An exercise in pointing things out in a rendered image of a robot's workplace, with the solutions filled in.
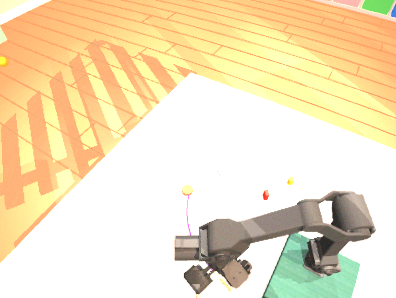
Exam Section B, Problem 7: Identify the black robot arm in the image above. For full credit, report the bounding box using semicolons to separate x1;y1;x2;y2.
174;190;377;288

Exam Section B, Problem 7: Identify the pale yellow round button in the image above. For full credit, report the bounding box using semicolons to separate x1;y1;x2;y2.
182;185;193;196

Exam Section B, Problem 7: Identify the small red block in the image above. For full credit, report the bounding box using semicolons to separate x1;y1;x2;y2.
262;190;270;200

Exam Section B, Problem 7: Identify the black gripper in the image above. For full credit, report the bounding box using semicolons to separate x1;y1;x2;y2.
183;244;250;294

